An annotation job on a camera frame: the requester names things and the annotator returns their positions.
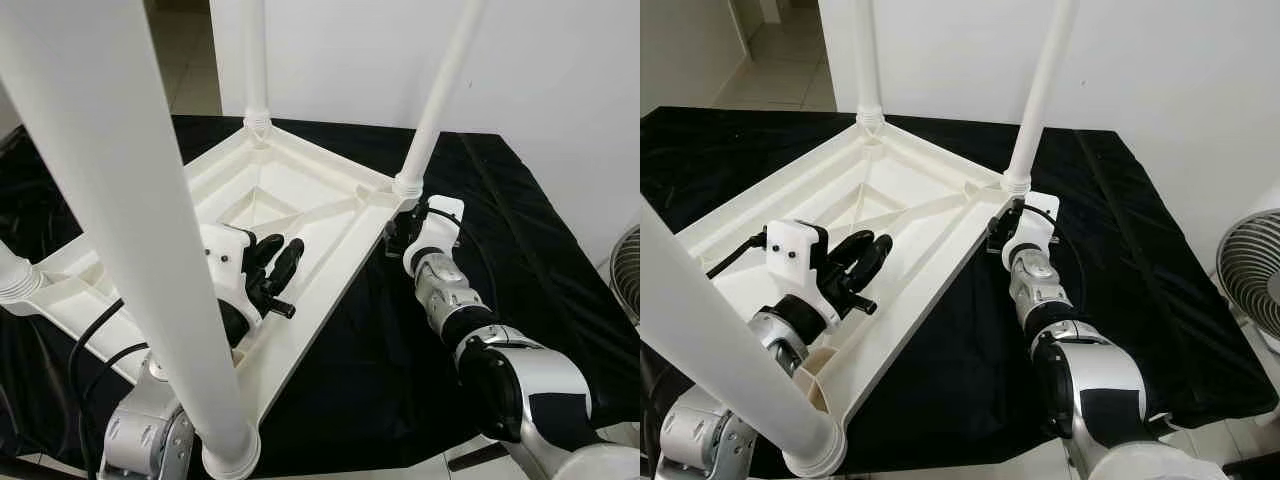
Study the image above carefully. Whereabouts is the white pedestal fan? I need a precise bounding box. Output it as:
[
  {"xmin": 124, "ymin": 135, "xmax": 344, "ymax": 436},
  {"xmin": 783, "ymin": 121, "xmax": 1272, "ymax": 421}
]
[
  {"xmin": 610, "ymin": 225, "xmax": 641, "ymax": 326},
  {"xmin": 1215, "ymin": 208, "xmax": 1280, "ymax": 353}
]

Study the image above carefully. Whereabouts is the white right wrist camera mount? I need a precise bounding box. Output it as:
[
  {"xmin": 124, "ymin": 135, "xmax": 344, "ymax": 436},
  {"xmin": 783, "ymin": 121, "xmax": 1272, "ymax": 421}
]
[
  {"xmin": 1003, "ymin": 190, "xmax": 1061, "ymax": 271},
  {"xmin": 403, "ymin": 195, "xmax": 466, "ymax": 276}
]

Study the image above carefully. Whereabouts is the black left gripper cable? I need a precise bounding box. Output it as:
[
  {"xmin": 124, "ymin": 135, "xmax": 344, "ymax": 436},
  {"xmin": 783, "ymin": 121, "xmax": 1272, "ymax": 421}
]
[{"xmin": 82, "ymin": 343, "xmax": 149, "ymax": 471}]

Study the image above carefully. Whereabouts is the white plastic children tabletop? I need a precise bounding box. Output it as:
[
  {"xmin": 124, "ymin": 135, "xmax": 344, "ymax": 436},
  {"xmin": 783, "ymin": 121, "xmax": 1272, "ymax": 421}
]
[
  {"xmin": 0, "ymin": 115, "xmax": 423, "ymax": 426},
  {"xmin": 672, "ymin": 112, "xmax": 1036, "ymax": 421}
]

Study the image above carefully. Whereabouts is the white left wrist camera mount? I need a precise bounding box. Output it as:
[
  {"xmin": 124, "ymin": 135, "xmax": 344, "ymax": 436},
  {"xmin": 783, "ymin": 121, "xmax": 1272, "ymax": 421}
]
[
  {"xmin": 198, "ymin": 225, "xmax": 263, "ymax": 323},
  {"xmin": 765, "ymin": 220, "xmax": 831, "ymax": 326}
]

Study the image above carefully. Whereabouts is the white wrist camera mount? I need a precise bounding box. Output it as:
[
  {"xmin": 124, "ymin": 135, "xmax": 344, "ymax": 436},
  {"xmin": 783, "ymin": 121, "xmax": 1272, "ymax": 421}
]
[
  {"xmin": 1003, "ymin": 190, "xmax": 1061, "ymax": 271},
  {"xmin": 198, "ymin": 225, "xmax": 263, "ymax": 323},
  {"xmin": 765, "ymin": 220, "xmax": 831, "ymax": 326},
  {"xmin": 403, "ymin": 195, "xmax": 466, "ymax": 276}
]

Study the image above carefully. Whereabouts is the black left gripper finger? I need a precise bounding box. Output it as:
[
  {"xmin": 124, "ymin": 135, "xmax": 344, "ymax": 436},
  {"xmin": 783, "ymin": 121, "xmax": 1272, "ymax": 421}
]
[
  {"xmin": 272, "ymin": 238, "xmax": 306, "ymax": 296},
  {"xmin": 250, "ymin": 233, "xmax": 284, "ymax": 273},
  {"xmin": 830, "ymin": 230, "xmax": 876, "ymax": 271},
  {"xmin": 852, "ymin": 234, "xmax": 894, "ymax": 291}
]

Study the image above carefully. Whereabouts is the black metal table leg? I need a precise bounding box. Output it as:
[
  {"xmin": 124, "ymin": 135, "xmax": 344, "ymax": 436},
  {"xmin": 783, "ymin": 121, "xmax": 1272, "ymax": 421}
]
[{"xmin": 445, "ymin": 443, "xmax": 508, "ymax": 473}]

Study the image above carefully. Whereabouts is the black metal shelf rack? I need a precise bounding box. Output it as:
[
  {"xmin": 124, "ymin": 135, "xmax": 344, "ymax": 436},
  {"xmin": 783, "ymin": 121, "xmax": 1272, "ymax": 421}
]
[{"xmin": 1225, "ymin": 455, "xmax": 1280, "ymax": 480}]

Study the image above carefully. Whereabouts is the white plastic table leg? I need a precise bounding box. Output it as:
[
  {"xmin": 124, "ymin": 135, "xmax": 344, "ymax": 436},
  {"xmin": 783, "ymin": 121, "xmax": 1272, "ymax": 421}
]
[
  {"xmin": 393, "ymin": 0, "xmax": 488, "ymax": 201},
  {"xmin": 240, "ymin": 0, "xmax": 273, "ymax": 136},
  {"xmin": 0, "ymin": 240, "xmax": 46, "ymax": 316},
  {"xmin": 1002, "ymin": 0, "xmax": 1081, "ymax": 196},
  {"xmin": 850, "ymin": 0, "xmax": 886, "ymax": 131},
  {"xmin": 0, "ymin": 0, "xmax": 263, "ymax": 479},
  {"xmin": 640, "ymin": 200, "xmax": 849, "ymax": 479}
]

